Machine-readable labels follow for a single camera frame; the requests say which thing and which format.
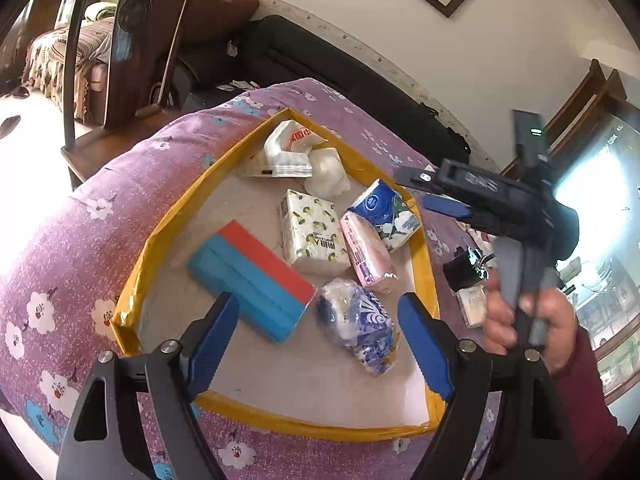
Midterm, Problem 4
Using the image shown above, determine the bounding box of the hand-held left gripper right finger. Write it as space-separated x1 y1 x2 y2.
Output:
398 291 583 480

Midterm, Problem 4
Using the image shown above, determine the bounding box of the black suitcase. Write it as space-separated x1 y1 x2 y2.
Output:
240 15 472 166

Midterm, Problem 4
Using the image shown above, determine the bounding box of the pink tissue pack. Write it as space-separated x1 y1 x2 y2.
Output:
340 211 400 291

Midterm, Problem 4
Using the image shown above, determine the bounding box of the person's right hand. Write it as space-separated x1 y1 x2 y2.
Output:
482 267 580 377

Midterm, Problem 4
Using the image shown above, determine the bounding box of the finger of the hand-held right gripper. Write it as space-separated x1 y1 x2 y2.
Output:
421 194 475 221
392 165 441 192

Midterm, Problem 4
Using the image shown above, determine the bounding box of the purple floral tablecloth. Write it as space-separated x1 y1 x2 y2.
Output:
0 77 506 480

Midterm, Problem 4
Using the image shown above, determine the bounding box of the lemon print tissue pack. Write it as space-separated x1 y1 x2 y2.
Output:
278 188 350 274

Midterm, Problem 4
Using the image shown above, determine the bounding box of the person's right forearm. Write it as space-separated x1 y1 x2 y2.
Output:
547 327 632 480

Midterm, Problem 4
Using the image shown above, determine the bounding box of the blue floral tissue pack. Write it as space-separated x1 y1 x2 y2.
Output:
346 178 422 254

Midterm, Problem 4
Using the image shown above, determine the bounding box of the small white pack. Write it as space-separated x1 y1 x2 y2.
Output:
456 285 489 331

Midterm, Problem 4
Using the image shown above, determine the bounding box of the blue white tissue pack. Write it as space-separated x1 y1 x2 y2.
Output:
315 277 397 377

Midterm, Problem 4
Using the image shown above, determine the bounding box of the blue and red box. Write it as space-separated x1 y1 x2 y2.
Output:
186 220 317 345

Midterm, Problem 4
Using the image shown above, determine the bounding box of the brown armchair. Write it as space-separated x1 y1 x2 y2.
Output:
167 0 262 83

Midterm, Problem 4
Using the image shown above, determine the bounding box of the wooden framed window partition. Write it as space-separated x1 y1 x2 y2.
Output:
500 57 640 411

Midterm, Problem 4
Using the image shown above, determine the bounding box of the dark wooden chair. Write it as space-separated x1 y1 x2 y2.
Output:
60 0 217 192

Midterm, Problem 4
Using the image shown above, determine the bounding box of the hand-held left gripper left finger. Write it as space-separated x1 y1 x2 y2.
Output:
56 291 241 480

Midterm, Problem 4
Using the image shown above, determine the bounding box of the yellow tray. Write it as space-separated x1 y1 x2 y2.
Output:
111 106 447 444

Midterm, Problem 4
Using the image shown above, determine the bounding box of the white plastic bag red print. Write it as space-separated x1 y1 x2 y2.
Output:
239 120 327 180

